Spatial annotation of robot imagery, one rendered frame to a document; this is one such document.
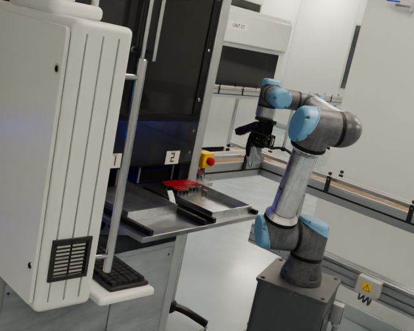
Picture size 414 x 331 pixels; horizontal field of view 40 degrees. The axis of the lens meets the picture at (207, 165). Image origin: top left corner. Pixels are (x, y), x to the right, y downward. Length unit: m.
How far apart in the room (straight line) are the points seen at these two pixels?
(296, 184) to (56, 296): 0.82
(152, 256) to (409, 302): 1.28
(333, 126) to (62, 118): 0.83
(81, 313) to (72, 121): 1.26
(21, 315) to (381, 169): 2.27
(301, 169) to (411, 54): 1.85
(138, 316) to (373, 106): 1.89
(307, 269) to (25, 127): 1.08
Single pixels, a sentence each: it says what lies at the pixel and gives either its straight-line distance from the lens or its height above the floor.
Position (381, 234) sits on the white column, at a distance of 3.68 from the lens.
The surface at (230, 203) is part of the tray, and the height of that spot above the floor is 0.89.
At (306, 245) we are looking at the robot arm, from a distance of 2.03.
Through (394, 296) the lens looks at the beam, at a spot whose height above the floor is 0.50.
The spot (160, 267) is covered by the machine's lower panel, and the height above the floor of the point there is 0.48.
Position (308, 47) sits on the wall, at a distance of 11.46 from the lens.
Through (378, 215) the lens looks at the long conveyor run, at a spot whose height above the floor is 0.87.
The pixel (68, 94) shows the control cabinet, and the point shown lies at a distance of 1.39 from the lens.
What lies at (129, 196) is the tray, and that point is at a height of 0.88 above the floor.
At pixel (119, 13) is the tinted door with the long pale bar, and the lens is 2.17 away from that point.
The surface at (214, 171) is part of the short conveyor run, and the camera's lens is 2.97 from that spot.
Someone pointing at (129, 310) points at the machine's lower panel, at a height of 0.30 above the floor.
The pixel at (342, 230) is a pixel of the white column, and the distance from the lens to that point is 3.78.
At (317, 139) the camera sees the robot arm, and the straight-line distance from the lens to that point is 1.80.
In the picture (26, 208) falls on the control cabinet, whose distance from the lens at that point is 1.53.
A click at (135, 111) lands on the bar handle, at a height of 1.34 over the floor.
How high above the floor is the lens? 1.58
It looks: 13 degrees down
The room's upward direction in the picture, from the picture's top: 12 degrees clockwise
